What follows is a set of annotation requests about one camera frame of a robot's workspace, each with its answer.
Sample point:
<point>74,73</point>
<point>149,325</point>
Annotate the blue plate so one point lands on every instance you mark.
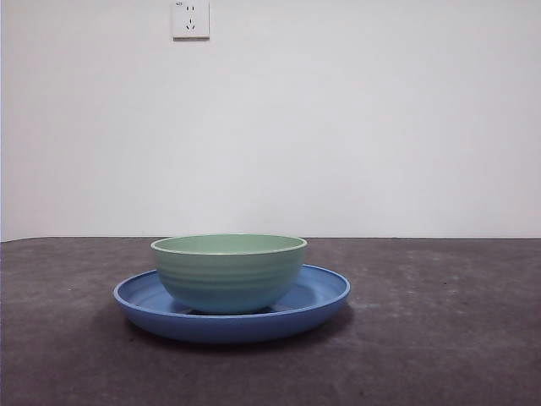
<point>228,327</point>

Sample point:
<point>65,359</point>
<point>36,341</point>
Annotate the green ribbed bowl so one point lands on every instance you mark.
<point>228,279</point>

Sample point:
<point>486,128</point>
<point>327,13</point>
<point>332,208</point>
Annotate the white wall socket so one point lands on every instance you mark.
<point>191,21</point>

